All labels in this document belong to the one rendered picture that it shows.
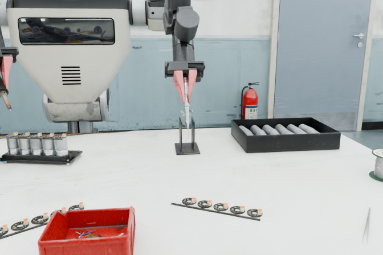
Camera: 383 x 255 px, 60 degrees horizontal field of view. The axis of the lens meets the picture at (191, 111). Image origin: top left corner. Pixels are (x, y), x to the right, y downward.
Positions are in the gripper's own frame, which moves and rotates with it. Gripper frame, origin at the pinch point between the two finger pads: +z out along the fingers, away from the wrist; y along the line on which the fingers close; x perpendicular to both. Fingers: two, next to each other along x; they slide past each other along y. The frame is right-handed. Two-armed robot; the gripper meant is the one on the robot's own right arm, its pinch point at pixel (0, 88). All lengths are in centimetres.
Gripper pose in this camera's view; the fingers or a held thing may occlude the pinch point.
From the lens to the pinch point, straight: 90.8
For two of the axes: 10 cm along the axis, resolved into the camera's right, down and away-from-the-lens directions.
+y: 7.7, -1.3, 6.2
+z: 3.0, 9.4, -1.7
